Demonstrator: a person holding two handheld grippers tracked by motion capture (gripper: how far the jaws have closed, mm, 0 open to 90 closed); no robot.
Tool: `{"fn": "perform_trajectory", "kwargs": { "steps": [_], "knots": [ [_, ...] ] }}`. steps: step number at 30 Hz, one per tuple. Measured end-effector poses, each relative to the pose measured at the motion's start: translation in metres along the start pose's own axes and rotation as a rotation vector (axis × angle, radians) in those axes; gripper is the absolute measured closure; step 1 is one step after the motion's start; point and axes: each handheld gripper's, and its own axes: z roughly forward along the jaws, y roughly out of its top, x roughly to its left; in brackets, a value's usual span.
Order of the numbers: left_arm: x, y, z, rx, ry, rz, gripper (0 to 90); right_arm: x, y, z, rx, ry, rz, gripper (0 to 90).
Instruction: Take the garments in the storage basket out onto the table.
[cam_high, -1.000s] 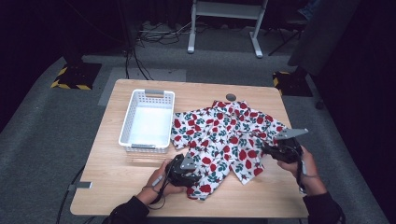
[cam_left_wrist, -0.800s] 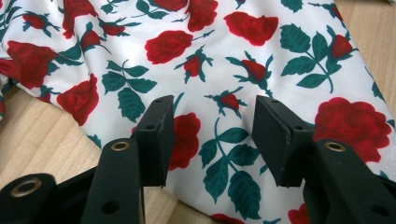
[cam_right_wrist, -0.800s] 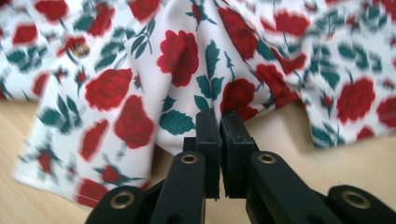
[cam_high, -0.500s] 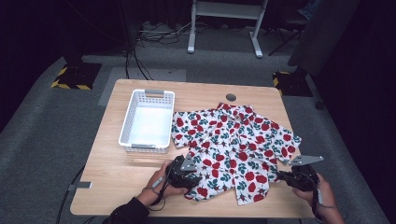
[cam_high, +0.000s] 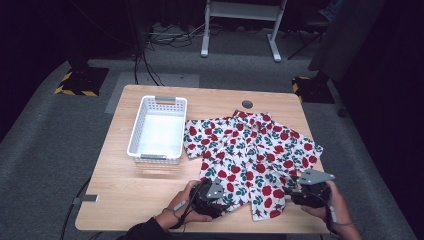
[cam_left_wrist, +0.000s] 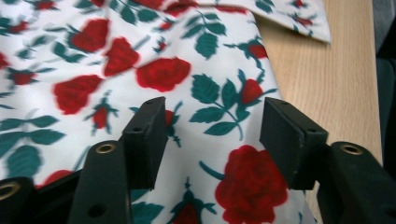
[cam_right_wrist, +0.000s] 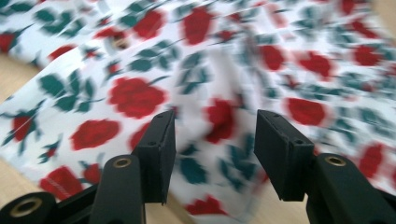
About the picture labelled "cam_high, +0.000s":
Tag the grey metal table bracket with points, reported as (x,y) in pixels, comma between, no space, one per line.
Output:
(87,198)

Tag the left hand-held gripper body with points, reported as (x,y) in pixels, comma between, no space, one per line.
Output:
(203,200)

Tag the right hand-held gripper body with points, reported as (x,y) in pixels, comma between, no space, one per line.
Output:
(313,195)

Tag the person's left hand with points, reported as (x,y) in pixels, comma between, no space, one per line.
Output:
(180,213)

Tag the person's right hand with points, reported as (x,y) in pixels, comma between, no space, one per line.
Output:
(340,210)

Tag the white plastic basket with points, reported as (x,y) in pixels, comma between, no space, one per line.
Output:
(160,133)

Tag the white desk frame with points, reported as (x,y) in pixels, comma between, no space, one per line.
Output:
(243,10)

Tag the black yellow striped stand base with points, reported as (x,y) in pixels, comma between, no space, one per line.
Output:
(313,90)
(83,81)

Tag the black tripod legs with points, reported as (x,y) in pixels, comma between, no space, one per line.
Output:
(306,43)

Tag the grey round table grommet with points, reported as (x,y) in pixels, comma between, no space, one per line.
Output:
(247,104)

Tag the grey hanging panel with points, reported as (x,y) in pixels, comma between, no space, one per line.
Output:
(346,36)

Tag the white red floral shirt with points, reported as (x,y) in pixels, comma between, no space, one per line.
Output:
(253,153)

